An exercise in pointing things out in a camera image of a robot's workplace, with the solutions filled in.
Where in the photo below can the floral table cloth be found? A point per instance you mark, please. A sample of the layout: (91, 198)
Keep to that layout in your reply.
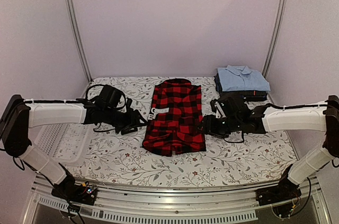
(239, 159)

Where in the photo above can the aluminium post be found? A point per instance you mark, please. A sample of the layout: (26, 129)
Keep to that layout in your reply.
(274, 38)
(78, 40)

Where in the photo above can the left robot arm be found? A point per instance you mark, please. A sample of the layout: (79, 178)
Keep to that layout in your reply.
(110, 106)

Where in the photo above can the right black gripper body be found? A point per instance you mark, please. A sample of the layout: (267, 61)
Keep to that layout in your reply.
(221, 130)

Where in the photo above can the left aluminium post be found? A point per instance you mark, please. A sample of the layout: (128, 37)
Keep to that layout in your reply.
(78, 40)

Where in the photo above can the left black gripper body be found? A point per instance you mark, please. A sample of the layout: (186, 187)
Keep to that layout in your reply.
(122, 123)

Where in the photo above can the red black plaid shirt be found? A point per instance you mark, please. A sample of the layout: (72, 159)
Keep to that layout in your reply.
(175, 119)

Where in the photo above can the right aluminium post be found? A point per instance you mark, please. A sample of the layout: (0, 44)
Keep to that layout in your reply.
(274, 38)

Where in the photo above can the aluminium front rail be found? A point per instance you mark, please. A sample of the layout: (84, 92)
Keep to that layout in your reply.
(138, 204)

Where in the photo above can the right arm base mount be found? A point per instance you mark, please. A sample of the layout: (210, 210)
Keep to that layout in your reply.
(285, 190)

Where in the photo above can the white plastic basket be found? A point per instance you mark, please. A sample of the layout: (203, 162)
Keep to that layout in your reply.
(66, 143)

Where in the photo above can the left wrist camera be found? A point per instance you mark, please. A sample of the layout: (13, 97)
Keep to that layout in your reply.
(128, 105)

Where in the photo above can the light blue shirt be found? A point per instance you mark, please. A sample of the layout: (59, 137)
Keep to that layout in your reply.
(241, 78)

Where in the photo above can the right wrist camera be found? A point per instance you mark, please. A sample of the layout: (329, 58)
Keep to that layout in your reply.
(217, 109)

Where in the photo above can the dark shirts stack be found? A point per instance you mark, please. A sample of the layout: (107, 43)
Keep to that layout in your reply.
(249, 96)

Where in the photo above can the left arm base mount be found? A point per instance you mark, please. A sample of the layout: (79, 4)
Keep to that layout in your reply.
(84, 193)

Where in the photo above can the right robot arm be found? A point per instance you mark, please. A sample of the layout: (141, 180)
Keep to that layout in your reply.
(233, 115)

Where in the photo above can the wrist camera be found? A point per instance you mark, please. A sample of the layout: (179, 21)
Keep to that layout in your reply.
(217, 109)
(128, 105)

